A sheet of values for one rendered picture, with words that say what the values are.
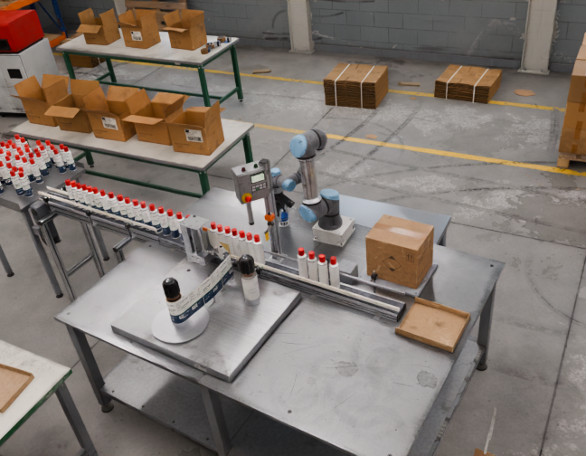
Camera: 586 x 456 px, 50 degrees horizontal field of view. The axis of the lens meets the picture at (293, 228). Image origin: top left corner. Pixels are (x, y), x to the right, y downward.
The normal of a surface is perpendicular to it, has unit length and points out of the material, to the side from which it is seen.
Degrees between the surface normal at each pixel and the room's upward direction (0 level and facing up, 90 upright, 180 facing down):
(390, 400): 0
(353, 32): 90
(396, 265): 90
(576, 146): 92
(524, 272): 0
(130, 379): 0
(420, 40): 90
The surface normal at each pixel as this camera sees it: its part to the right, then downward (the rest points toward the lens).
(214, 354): -0.10, -0.81
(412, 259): -0.51, 0.54
